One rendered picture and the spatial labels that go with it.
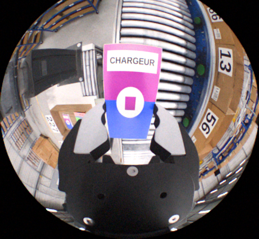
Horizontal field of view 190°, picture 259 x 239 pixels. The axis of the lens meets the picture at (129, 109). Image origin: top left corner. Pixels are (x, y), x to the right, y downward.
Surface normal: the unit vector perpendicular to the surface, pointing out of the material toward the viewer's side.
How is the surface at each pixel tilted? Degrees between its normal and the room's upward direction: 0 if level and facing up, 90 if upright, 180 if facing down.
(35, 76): 90
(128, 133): 0
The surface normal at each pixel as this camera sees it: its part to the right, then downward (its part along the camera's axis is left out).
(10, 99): 0.85, 0.53
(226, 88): -1.00, -0.02
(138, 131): 0.00, 0.50
